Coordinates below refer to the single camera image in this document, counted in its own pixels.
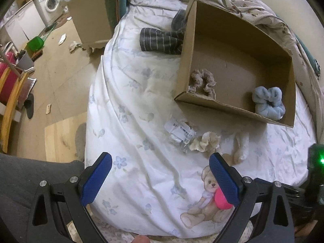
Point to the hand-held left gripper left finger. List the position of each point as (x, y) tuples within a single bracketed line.
[(97, 179)]

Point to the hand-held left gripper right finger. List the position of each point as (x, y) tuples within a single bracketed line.
[(224, 179)]

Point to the white sock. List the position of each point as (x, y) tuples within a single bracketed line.
[(241, 146)]

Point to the cream scrunchie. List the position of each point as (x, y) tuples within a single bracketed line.
[(202, 143)]

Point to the clear plastic packet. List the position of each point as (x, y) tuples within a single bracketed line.
[(177, 131)]

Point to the cardboard box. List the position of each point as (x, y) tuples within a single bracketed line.
[(227, 55)]

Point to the light wooden board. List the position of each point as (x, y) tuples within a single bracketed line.
[(60, 136)]

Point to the fluffy light blue scrunchie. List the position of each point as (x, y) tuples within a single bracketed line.
[(268, 111)]

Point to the person's leg in grey pants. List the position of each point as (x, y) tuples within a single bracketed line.
[(17, 182)]

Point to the beige patterned scrunchie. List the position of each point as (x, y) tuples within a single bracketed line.
[(208, 77)]

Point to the black white patterned cloth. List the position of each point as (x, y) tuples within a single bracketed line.
[(317, 65)]

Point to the pink suitcase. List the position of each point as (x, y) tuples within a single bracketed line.
[(6, 81)]

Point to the crumpled tissue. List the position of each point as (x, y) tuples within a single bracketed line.
[(76, 46)]

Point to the grey container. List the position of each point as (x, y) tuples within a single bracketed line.
[(25, 60)]

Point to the white paper scrap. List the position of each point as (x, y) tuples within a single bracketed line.
[(62, 39)]

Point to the green plastic bin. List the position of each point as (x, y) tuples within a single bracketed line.
[(35, 43)]

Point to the dark striped cloth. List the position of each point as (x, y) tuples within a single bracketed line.
[(157, 40)]

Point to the beige nightstand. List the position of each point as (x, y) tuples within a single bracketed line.
[(88, 17)]

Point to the white floor cabinet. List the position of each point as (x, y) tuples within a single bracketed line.
[(27, 22)]

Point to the teal bed headboard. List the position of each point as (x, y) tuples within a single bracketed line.
[(121, 2)]

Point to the beige dotted quilt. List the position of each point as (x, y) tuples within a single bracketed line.
[(253, 2)]

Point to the white washing machine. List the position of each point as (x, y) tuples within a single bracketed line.
[(49, 3)]

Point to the yellow wooden frame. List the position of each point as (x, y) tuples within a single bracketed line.
[(11, 101)]

